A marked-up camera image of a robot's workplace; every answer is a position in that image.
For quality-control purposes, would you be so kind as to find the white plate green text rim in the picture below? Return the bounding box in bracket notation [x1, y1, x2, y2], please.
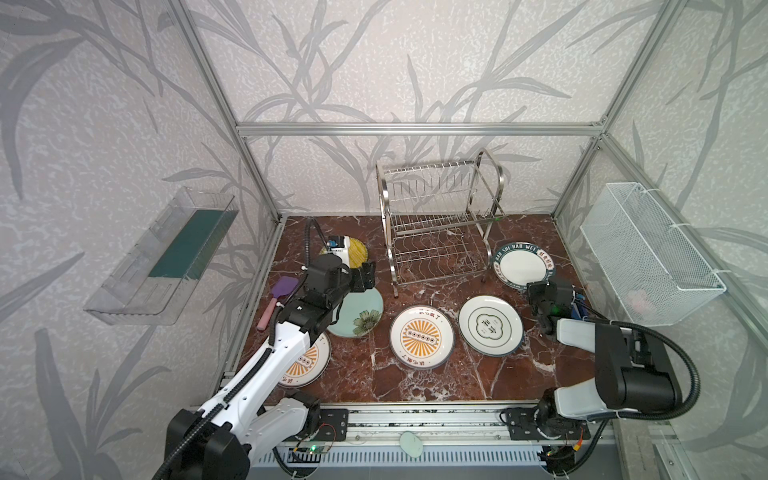
[491, 242, 556, 291]

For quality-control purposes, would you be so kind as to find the white plate black quatrefoil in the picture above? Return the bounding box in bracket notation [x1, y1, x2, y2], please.
[458, 295, 524, 357]

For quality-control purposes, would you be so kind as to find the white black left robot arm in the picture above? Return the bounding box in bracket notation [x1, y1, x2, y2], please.
[154, 253, 376, 479]

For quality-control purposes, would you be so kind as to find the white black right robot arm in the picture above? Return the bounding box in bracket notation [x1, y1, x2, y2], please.
[525, 278, 702, 429]

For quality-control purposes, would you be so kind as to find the stainless steel dish rack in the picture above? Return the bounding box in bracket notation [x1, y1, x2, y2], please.
[376, 149, 506, 296]

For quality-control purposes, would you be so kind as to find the yellow ribbed plate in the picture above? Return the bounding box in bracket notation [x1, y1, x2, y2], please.
[320, 237, 369, 269]

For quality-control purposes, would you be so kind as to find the blue clip tool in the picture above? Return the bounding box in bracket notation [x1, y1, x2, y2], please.
[572, 293, 592, 319]

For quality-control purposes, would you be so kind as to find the light green flower plate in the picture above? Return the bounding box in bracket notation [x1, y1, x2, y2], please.
[327, 288, 384, 338]

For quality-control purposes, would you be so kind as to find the purple pink spatula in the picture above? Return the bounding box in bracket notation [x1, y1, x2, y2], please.
[257, 276, 299, 331]

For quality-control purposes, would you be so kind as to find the orange sunburst plate centre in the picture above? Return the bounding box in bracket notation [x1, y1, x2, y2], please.
[389, 305, 456, 370]

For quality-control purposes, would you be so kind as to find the orange sunburst plate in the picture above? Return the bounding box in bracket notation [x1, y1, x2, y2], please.
[389, 305, 456, 370]
[278, 333, 332, 388]

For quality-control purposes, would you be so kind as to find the orange sunburst plate left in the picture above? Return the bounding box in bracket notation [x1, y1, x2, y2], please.
[278, 333, 332, 388]

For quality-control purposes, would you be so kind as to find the pale green oval puck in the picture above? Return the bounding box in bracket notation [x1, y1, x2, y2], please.
[399, 432, 424, 459]

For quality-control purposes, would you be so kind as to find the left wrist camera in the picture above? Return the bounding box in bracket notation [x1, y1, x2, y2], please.
[326, 235, 352, 267]

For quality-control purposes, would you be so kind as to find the white wire mesh basket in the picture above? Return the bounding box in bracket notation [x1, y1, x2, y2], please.
[581, 182, 727, 327]

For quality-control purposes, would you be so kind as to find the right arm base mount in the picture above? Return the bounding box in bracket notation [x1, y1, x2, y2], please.
[499, 407, 591, 442]

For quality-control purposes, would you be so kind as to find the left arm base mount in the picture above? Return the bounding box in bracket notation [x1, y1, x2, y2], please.
[292, 407, 350, 442]

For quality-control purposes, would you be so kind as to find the clear plastic wall shelf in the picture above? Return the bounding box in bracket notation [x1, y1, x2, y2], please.
[84, 187, 239, 326]

